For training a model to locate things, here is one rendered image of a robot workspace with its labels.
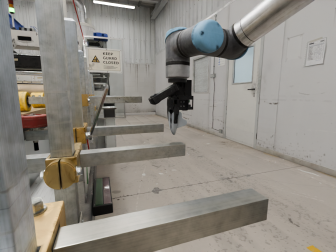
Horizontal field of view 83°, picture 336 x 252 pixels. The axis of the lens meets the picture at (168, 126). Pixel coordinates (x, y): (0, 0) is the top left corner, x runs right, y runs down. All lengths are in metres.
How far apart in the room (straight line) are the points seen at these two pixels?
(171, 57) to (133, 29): 9.12
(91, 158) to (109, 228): 0.24
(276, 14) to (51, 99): 0.58
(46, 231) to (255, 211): 0.23
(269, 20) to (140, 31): 9.33
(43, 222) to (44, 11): 0.31
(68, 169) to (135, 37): 9.48
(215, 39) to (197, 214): 0.51
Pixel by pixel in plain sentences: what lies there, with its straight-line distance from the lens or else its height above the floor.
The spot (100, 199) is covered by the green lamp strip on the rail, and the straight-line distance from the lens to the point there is 0.55.
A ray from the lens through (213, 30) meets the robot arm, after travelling 0.63.
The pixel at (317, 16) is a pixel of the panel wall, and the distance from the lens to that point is 3.31.
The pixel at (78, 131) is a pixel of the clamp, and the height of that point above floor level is 0.86.
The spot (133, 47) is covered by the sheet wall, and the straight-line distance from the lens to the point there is 9.61.
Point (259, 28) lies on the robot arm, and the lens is 0.67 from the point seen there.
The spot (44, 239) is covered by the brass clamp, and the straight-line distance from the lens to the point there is 0.21.
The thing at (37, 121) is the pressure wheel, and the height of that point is 0.89.
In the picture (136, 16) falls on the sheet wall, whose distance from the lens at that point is 10.05.
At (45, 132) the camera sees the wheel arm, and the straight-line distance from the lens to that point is 0.70.
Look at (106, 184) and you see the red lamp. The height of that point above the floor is 0.70.
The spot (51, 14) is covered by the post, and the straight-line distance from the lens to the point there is 0.40.
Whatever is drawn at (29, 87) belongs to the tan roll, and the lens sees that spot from 3.05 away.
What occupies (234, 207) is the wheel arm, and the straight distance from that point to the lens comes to 0.26.
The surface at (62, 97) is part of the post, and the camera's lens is 0.38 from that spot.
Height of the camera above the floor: 0.97
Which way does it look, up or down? 9 degrees down
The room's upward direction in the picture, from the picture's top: straight up
